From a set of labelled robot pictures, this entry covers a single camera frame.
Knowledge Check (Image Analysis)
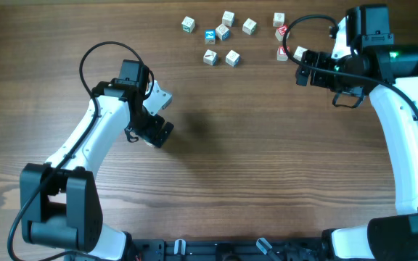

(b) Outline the wooden block tower base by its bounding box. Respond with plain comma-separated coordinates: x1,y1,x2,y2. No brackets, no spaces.
145,141,159,148

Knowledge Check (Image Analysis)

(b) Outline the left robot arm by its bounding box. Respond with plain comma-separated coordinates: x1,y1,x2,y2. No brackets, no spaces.
15,59,173,260

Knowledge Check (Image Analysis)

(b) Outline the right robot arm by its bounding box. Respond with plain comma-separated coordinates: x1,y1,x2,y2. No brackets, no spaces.
293,4,418,260

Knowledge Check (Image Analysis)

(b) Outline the plain wooden block right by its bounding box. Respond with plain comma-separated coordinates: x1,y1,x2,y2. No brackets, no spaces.
293,46,307,61

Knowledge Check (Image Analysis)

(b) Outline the plain wooden block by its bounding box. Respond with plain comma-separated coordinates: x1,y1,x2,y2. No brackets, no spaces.
293,46,307,61
222,11,235,27

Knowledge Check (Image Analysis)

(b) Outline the red A wooden block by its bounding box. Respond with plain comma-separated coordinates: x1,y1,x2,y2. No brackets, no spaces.
276,46,290,62

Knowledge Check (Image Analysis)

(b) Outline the red M tilted block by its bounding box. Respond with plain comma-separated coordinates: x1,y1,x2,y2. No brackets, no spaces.
275,25,289,41

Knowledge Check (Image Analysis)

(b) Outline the wooden block top right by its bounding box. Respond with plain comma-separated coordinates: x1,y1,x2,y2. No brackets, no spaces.
273,12,285,28

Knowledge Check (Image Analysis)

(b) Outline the number one wooden block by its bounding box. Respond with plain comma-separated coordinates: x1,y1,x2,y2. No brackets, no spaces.
242,18,257,35

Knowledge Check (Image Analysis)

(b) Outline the wooden block blue side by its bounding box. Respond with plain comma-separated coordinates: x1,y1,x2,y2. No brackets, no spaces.
225,50,240,67

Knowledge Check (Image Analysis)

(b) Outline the slash wooden block blue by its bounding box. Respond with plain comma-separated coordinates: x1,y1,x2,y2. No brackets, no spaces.
203,49,218,66

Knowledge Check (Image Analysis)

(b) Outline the snail wooden block blue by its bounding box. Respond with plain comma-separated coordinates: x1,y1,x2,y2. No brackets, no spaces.
216,24,230,41

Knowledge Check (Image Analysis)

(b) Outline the plain top wooden block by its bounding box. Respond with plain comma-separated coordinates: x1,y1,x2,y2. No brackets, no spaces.
222,11,235,27

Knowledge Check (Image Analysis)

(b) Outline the blue number two block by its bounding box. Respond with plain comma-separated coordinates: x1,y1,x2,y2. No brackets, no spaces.
205,30,216,45

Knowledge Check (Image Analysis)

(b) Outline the green edged wooden block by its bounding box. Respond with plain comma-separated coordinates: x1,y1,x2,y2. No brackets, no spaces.
181,16,195,33

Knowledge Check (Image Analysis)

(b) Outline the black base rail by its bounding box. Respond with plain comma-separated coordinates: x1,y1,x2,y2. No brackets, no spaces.
123,238,326,261

